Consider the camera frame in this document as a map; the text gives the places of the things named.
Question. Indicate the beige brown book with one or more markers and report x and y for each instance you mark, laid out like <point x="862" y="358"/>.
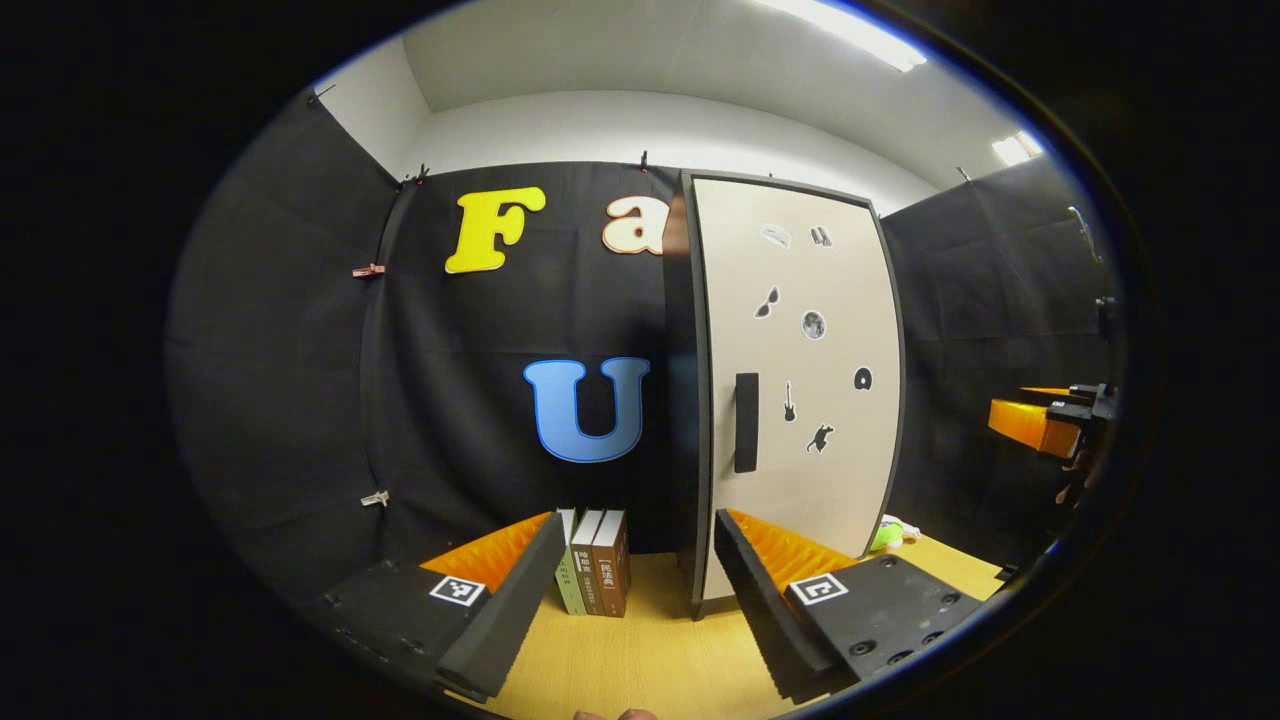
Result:
<point x="585" y="570"/>

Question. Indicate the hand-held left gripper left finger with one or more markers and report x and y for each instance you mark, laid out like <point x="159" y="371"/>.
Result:
<point x="510" y="620"/>

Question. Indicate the white clip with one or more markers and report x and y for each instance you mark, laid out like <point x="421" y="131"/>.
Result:
<point x="375" y="497"/>

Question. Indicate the green plush toy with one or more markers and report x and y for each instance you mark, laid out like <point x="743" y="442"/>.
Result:
<point x="885" y="537"/>

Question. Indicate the grey cabinet door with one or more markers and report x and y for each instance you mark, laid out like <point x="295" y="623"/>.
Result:
<point x="800" y="520"/>

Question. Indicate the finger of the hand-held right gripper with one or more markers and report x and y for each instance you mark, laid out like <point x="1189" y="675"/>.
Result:
<point x="1045" y="391"/>
<point x="1030" y="425"/>

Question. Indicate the long ceiling light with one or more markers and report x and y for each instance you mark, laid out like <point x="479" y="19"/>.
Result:
<point x="850" y="30"/>

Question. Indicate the small ceiling light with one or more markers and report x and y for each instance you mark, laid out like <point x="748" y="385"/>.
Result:
<point x="1015" y="150"/>

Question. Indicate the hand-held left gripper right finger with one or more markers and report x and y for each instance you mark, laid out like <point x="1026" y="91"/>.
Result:
<point x="765" y="620"/>

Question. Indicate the black backdrop cloth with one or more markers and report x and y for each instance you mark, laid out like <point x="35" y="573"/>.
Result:
<point x="300" y="350"/>

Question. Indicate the dark brown book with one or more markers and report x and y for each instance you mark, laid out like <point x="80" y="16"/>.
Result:
<point x="610" y="570"/>

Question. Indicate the green book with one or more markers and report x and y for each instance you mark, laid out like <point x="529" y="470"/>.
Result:
<point x="566" y="585"/>

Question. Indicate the red clip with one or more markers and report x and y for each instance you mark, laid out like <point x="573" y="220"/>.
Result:
<point x="368" y="270"/>

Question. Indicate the dark grey cabinet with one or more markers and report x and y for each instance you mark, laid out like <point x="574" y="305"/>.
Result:
<point x="680" y="400"/>

